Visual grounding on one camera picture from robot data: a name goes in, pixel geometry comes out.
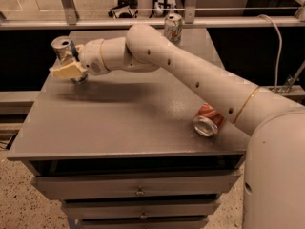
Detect white cable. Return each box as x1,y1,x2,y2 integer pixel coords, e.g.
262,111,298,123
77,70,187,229
257,13,283,93

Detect grey drawer cabinet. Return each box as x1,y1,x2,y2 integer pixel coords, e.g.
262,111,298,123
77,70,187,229
5,28,252,229

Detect green white soda can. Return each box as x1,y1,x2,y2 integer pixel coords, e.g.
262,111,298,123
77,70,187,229
164,13,183,45

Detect red coca-cola can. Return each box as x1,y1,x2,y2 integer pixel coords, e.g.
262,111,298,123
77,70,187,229
193,103,224,137

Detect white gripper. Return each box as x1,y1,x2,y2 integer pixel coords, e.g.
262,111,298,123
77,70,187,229
50,39,109,79

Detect metal railing frame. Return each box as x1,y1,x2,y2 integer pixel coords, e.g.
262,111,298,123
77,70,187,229
0,0,305,30

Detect silver blue redbull can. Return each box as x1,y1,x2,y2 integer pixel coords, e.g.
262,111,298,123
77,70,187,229
51,36,88,84

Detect black office chair base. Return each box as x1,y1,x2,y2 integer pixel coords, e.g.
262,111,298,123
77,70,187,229
108,0,138,18

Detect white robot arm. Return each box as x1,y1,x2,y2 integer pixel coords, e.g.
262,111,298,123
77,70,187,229
51,24,305,229

